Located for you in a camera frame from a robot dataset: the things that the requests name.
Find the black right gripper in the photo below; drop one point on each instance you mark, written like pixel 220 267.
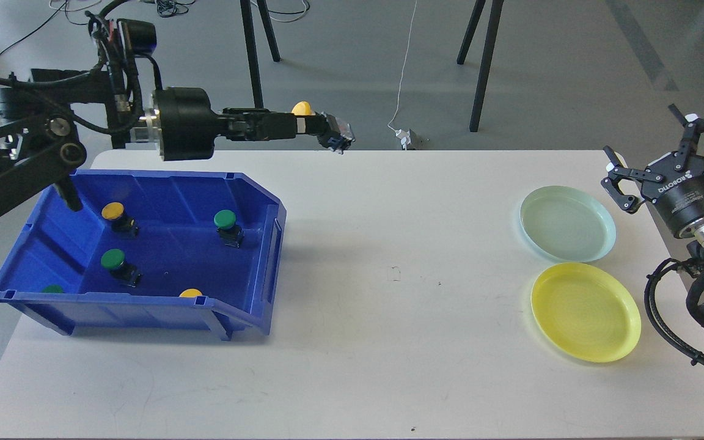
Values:
pixel 688 198

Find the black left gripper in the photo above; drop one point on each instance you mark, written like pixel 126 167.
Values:
pixel 181 123

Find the green button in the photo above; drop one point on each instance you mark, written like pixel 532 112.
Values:
pixel 230 233
pixel 114 261

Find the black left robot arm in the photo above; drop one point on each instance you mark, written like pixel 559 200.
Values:
pixel 39 118

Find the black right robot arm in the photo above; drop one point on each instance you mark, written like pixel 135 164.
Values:
pixel 624 185

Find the pale green plate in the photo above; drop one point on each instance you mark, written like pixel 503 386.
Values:
pixel 565 224

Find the yellow plate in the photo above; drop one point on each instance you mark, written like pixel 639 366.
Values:
pixel 585 312

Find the yellow button bin front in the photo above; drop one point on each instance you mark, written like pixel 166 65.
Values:
pixel 191 293

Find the green button bin corner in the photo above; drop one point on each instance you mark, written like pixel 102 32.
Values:
pixel 53 288

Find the black tripod leg left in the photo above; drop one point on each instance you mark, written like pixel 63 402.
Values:
pixel 251 45

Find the black tripod leg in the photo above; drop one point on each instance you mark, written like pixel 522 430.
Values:
pixel 487 55
pixel 251 45

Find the blue plastic bin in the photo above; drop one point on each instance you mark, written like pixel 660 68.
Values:
pixel 177 248

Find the white power plug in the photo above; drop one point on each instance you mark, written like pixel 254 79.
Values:
pixel 410 140

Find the black tripod leg right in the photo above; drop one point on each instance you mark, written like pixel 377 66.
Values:
pixel 487 55

